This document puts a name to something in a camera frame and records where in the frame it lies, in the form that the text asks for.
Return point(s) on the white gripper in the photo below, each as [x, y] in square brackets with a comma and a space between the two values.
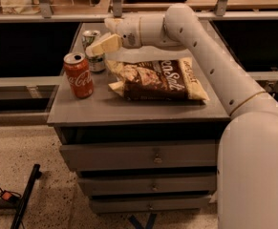
[129, 31]

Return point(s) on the green white 7up can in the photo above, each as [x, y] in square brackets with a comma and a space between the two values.
[96, 63]

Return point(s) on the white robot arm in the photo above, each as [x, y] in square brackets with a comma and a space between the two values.
[247, 170]

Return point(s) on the red coke can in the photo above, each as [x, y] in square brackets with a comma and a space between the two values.
[78, 74]

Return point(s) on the brown sea salt chip bag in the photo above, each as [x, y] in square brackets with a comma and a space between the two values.
[157, 80]

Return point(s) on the grey drawer cabinet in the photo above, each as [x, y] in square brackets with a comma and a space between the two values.
[139, 155]

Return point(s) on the black stand leg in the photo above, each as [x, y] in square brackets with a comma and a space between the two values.
[23, 202]

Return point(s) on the metal railing frame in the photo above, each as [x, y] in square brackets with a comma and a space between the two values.
[96, 10]

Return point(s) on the orange cable clip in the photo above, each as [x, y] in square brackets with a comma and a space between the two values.
[9, 196]

